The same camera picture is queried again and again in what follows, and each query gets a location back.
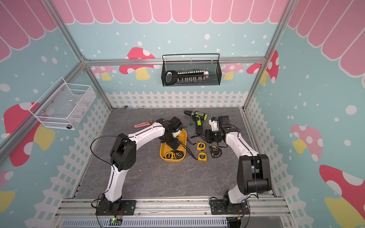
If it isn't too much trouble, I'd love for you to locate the yellow storage tray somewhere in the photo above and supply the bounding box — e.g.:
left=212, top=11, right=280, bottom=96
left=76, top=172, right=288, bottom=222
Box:
left=160, top=129, right=187, bottom=163

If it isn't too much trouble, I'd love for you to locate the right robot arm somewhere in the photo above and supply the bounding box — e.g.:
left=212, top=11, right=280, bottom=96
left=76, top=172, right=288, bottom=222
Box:
left=202, top=116, right=272, bottom=214

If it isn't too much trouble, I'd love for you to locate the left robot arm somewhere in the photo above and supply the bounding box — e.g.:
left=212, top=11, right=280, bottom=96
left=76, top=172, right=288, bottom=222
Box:
left=95, top=117, right=183, bottom=215

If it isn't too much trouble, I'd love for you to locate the pink utility knife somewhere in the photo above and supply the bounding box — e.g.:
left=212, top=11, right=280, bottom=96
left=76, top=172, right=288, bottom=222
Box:
left=134, top=121, right=155, bottom=128

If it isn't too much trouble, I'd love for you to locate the socket bit holder set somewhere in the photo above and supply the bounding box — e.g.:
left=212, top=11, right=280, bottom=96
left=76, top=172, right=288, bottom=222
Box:
left=164, top=70, right=209, bottom=86

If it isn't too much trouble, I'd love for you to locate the small circuit board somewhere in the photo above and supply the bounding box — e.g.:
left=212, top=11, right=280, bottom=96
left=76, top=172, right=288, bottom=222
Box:
left=108, top=218, right=123, bottom=226

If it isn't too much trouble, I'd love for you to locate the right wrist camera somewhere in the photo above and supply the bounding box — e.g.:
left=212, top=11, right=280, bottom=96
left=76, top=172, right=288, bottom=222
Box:
left=209, top=117, right=219, bottom=132

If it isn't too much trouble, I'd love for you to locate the black green cordless drill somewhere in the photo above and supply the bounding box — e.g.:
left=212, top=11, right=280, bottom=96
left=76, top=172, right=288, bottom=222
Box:
left=184, top=110, right=208, bottom=135

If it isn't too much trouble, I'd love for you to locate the black wire wall basket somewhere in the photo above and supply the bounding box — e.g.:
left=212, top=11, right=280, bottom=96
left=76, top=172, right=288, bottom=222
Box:
left=161, top=53, right=222, bottom=86

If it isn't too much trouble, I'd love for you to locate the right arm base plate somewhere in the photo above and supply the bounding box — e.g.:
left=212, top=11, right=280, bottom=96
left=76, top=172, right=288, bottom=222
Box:
left=209, top=198, right=250, bottom=216

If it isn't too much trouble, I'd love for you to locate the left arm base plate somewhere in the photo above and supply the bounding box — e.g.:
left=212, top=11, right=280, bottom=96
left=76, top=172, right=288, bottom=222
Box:
left=96, top=199, right=137, bottom=216

